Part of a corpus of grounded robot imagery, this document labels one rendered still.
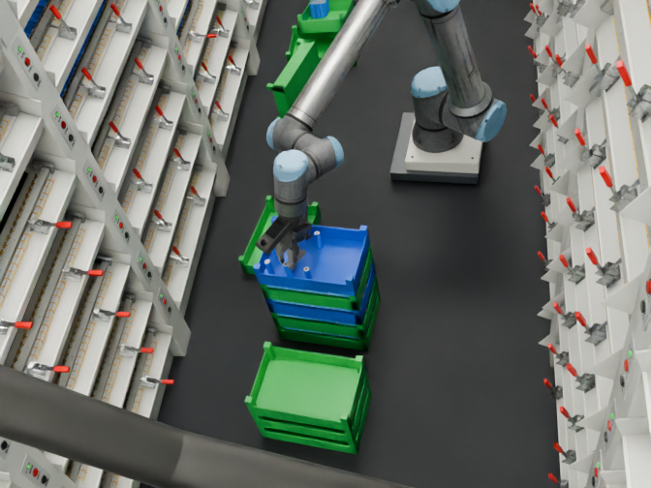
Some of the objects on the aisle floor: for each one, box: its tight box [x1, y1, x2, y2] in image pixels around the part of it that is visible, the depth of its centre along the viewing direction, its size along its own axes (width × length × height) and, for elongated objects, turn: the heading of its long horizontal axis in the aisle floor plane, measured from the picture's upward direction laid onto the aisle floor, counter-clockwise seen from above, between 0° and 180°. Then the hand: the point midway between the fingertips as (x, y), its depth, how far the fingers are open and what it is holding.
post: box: [0, 0, 191, 356], centre depth 203 cm, size 20×9×173 cm, turn 90°
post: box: [140, 0, 231, 197], centre depth 244 cm, size 20×9×173 cm, turn 90°
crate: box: [297, 0, 355, 34], centre depth 353 cm, size 30×20×8 cm
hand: (285, 264), depth 233 cm, fingers open, 3 cm apart
